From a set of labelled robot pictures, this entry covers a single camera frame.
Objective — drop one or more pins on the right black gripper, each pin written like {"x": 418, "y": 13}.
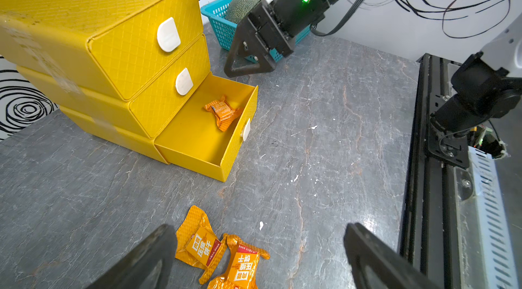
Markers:
{"x": 267, "y": 27}

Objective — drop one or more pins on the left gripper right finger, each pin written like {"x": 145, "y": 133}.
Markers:
{"x": 376, "y": 265}

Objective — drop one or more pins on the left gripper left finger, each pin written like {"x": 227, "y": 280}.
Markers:
{"x": 148, "y": 265}

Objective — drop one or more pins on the yellow drawer cabinet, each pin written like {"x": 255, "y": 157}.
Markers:
{"x": 120, "y": 69}

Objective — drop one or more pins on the yellow bottom drawer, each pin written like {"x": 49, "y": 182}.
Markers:
{"x": 193, "y": 141}

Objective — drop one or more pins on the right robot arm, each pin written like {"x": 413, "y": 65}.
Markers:
{"x": 487, "y": 84}

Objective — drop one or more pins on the teal plastic basket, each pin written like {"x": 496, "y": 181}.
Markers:
{"x": 225, "y": 30}

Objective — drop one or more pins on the left green melon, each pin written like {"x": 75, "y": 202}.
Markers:
{"x": 238, "y": 9}

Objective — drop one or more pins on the orange cookie packet large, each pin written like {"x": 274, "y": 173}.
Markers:
{"x": 242, "y": 267}

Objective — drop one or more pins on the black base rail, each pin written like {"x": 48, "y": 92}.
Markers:
{"x": 429, "y": 238}

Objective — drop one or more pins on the white slotted cable duct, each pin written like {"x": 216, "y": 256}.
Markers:
{"x": 486, "y": 257}

